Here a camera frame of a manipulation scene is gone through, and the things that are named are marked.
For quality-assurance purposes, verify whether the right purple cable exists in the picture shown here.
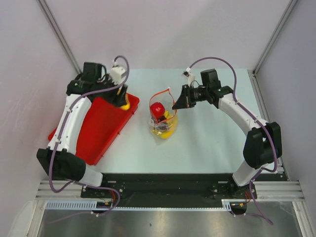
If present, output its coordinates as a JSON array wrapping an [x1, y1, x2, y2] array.
[[186, 57, 284, 226]]

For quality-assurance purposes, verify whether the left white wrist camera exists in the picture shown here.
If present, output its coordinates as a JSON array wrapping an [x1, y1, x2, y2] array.
[[109, 64, 127, 85]]

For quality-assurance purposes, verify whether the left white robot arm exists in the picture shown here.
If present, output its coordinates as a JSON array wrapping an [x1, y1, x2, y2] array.
[[37, 59, 130, 198]]

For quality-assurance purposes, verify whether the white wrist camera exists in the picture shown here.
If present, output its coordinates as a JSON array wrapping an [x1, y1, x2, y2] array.
[[182, 67, 196, 86], [109, 64, 127, 85]]

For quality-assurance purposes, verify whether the aluminium frame rail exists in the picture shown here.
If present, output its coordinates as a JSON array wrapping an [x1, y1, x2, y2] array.
[[35, 180, 307, 201]]

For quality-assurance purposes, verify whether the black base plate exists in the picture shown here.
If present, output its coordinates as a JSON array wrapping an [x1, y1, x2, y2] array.
[[79, 173, 259, 209]]

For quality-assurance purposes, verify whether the white slotted cable duct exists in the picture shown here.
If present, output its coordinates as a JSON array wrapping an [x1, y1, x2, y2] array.
[[46, 200, 232, 212]]

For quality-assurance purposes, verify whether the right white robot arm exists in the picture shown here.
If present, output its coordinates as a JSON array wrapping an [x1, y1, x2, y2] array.
[[172, 68, 282, 198]]

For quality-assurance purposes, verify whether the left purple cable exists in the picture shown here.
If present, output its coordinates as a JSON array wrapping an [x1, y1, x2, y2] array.
[[48, 55, 130, 224]]

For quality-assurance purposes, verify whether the yellow toy banana bunch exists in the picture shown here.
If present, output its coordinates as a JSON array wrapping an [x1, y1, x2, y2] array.
[[149, 111, 178, 140]]

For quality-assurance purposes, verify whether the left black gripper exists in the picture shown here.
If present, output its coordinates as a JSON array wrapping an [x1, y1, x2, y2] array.
[[96, 74, 127, 108]]

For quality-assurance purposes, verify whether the purple cable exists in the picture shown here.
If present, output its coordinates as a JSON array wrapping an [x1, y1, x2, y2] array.
[[186, 57, 284, 226], [48, 55, 130, 224]]

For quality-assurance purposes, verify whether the red plastic tray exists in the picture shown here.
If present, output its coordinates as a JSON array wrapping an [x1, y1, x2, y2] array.
[[57, 94, 139, 165]]

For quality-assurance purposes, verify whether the clear orange zip bag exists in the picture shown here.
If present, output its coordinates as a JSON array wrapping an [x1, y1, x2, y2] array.
[[149, 87, 178, 145]]

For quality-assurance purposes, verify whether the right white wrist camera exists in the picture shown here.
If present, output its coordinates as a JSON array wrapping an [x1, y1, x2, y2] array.
[[182, 67, 196, 86]]

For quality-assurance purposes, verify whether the purple toy grape bunch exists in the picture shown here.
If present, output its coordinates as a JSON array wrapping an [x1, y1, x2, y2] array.
[[154, 116, 170, 131]]

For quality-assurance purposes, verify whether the yellow toy pear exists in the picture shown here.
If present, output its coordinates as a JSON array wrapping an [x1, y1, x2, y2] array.
[[120, 94, 130, 111]]

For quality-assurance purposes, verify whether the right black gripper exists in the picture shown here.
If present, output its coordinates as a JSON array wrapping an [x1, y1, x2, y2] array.
[[172, 84, 209, 110]]

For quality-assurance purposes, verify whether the red toy apple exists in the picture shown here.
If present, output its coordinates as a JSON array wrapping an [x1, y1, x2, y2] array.
[[150, 102, 165, 119]]

